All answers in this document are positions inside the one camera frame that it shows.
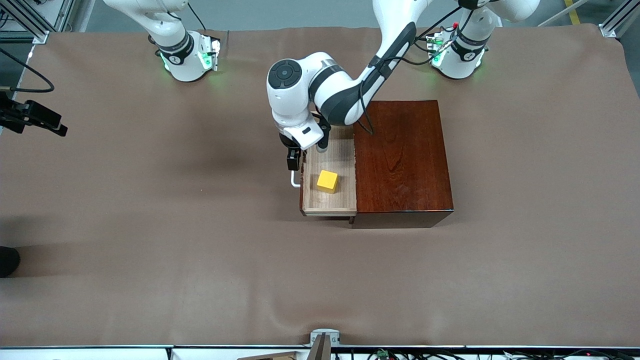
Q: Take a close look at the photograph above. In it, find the yellow cube block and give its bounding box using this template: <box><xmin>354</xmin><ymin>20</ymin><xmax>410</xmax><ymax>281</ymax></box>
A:
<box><xmin>316</xmin><ymin>170</ymin><xmax>340</xmax><ymax>195</ymax></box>

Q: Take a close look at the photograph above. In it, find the light wooden drawer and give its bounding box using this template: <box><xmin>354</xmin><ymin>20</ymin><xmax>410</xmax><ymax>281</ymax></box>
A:
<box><xmin>290</xmin><ymin>125</ymin><xmax>358</xmax><ymax>223</ymax></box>

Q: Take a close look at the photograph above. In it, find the dark wooden cabinet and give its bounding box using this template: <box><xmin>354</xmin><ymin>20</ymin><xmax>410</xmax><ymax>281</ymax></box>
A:
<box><xmin>351</xmin><ymin>100</ymin><xmax>455</xmax><ymax>230</ymax></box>

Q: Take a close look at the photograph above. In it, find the black ribbed round object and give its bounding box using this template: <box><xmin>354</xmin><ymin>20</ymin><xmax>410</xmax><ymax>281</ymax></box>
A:
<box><xmin>0</xmin><ymin>246</ymin><xmax>21</xmax><ymax>278</ymax></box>

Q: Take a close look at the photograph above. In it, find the brown table cloth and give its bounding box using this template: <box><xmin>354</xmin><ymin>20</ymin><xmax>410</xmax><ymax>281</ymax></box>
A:
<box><xmin>0</xmin><ymin>24</ymin><xmax>640</xmax><ymax>348</ymax></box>

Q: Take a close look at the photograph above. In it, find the brown board piece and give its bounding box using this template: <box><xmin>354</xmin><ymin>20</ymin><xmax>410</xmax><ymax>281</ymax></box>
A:
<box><xmin>237</xmin><ymin>351</ymin><xmax>298</xmax><ymax>360</ymax></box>

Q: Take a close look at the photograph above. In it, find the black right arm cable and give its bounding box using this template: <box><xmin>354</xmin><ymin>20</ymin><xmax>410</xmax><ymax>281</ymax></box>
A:
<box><xmin>0</xmin><ymin>47</ymin><xmax>55</xmax><ymax>94</ymax></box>

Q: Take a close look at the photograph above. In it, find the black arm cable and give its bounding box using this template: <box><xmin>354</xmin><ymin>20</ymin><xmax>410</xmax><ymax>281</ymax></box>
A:
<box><xmin>0</xmin><ymin>47</ymin><xmax>55</xmax><ymax>94</ymax></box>
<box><xmin>359</xmin><ymin>5</ymin><xmax>466</xmax><ymax>137</ymax></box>

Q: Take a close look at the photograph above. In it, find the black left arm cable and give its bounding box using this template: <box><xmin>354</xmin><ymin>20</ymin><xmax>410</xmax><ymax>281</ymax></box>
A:
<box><xmin>359</xmin><ymin>5</ymin><xmax>466</xmax><ymax>137</ymax></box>

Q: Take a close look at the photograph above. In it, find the aluminium frame profile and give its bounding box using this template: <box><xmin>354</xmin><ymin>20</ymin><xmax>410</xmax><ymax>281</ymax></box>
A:
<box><xmin>0</xmin><ymin>0</ymin><xmax>76</xmax><ymax>46</ymax></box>
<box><xmin>599</xmin><ymin>0</ymin><xmax>640</xmax><ymax>38</ymax></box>

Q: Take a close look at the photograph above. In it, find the black base cable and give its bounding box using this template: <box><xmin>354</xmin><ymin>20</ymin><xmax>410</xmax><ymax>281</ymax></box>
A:
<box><xmin>187</xmin><ymin>1</ymin><xmax>208</xmax><ymax>31</ymax></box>

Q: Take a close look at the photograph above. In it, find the grey camera mount clamp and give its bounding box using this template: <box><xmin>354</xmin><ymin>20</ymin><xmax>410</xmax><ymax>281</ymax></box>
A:
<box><xmin>310</xmin><ymin>328</ymin><xmax>341</xmax><ymax>360</ymax></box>

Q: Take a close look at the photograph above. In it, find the white table edge rail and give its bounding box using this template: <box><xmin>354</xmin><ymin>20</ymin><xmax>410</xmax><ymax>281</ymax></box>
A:
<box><xmin>0</xmin><ymin>345</ymin><xmax>640</xmax><ymax>360</ymax></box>

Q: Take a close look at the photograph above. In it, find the black cable bundle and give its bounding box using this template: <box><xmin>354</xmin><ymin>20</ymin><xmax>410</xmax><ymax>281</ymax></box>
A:
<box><xmin>367</xmin><ymin>349</ymin><xmax>640</xmax><ymax>360</ymax></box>

